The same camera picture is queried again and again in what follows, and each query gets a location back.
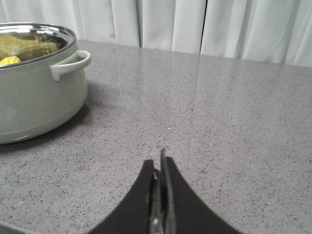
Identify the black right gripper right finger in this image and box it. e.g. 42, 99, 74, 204
160, 149, 239, 234

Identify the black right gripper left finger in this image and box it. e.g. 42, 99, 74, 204
90, 160, 154, 234

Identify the yellow corn cob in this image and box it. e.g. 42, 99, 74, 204
0, 56, 21, 65

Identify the pale green electric pot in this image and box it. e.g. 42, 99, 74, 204
0, 22, 91, 144

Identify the white curtain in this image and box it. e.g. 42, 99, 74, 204
0, 0, 312, 67

